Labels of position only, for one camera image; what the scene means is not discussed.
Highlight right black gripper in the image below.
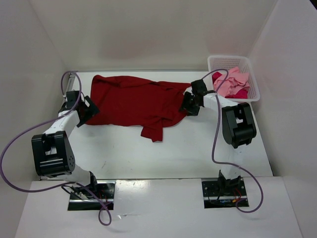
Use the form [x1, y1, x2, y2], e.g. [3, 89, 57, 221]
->
[178, 91, 201, 116]

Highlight dark red t shirt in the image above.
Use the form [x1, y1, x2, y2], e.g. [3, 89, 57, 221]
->
[86, 75, 191, 142]

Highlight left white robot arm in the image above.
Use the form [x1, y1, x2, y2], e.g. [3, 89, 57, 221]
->
[31, 91, 99, 198]

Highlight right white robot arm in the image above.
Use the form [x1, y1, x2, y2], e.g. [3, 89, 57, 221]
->
[180, 90, 259, 195]

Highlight white plastic basket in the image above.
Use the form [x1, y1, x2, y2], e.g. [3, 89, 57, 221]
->
[208, 55, 260, 102]

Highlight light pink t shirt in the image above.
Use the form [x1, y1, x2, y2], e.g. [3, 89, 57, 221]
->
[213, 66, 251, 98]

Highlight magenta t shirt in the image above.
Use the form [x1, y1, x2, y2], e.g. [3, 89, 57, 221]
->
[211, 71, 249, 100]

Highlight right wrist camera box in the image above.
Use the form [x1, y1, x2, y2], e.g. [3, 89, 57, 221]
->
[191, 79, 208, 96]

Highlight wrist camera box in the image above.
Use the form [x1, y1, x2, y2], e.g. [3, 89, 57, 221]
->
[65, 91, 81, 110]
[191, 79, 208, 96]

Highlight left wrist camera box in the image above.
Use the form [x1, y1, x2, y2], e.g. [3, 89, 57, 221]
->
[65, 91, 81, 110]

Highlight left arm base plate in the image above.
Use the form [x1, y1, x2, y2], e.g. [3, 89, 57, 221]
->
[63, 180, 116, 211]

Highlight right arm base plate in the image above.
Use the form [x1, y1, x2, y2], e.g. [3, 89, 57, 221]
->
[201, 178, 249, 209]

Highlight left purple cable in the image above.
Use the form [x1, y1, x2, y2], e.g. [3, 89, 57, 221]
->
[0, 71, 113, 226]

